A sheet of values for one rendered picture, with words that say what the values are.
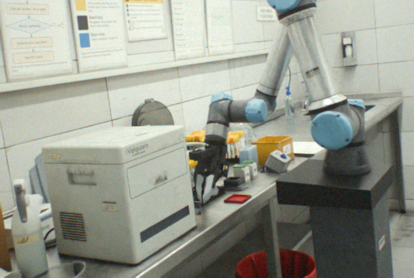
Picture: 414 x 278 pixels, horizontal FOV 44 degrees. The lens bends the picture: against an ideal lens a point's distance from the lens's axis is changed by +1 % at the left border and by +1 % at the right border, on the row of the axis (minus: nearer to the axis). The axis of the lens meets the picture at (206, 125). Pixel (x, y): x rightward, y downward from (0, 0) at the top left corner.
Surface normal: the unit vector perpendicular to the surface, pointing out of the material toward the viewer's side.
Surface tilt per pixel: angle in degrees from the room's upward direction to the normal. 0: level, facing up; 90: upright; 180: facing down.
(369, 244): 90
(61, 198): 90
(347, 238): 90
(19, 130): 90
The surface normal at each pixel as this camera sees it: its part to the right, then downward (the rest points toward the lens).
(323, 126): -0.41, 0.31
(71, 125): 0.85, -0.03
